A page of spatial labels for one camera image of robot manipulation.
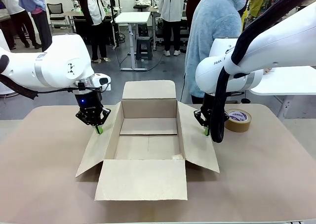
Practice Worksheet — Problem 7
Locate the white cloth pile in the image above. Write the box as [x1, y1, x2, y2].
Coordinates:
[133, 0, 152, 11]

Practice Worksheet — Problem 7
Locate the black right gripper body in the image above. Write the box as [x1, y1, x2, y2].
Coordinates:
[200, 92, 216, 130]

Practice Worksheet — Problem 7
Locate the black light stand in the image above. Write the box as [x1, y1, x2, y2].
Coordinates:
[107, 0, 121, 50]

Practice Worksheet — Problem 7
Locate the black floor cable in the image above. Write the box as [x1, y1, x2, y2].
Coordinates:
[179, 72, 188, 102]

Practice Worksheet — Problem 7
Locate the person in white lab coat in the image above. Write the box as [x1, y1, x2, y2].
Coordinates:
[75, 0, 110, 63]

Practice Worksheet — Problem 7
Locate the person in yellow jacket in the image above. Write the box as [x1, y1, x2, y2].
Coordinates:
[240, 0, 284, 25]

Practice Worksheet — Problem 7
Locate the black left arm cable sleeve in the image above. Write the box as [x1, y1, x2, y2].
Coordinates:
[0, 54, 39, 100]

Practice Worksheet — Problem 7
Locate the black arm cable sleeve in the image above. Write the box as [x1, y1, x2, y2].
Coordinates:
[213, 0, 302, 144]
[0, 54, 39, 100]

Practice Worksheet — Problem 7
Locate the black right arm cable sleeve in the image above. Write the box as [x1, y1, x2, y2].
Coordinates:
[213, 0, 302, 144]

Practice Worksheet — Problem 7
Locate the person in pale long coat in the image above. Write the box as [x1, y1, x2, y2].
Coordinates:
[158, 0, 190, 57]

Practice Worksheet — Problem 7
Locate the brown packing tape roll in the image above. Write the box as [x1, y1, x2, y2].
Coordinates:
[224, 108, 252, 133]

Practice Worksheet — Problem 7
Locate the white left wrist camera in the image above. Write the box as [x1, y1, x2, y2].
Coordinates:
[93, 73, 112, 91]

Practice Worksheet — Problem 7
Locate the black plastic stool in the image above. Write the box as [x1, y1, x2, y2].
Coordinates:
[135, 36, 154, 61]

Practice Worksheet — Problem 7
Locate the brown cardboard box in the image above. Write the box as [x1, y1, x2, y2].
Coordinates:
[75, 80, 220, 202]

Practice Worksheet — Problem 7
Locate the person in blue shirt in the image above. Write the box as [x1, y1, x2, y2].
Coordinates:
[18, 0, 53, 53]

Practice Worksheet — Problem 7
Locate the person in dark red coat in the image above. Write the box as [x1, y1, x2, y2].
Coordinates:
[186, 0, 210, 25]

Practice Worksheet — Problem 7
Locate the black mesh office chair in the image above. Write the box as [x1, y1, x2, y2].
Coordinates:
[46, 2, 71, 31]

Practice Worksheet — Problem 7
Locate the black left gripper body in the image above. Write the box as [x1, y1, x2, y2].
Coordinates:
[74, 88, 104, 123]

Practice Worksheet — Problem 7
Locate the beige top side table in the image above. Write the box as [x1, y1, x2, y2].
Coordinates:
[0, 7, 12, 22]

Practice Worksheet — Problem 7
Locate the large white table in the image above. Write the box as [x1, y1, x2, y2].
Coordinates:
[248, 65, 316, 118]

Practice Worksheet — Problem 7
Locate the person in blue fleece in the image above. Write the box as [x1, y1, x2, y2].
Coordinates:
[184, 0, 247, 105]

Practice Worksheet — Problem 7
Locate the white standing desk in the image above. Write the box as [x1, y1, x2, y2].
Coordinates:
[115, 11, 152, 72]

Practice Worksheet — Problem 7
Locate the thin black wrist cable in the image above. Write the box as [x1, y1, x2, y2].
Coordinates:
[37, 83, 111, 94]

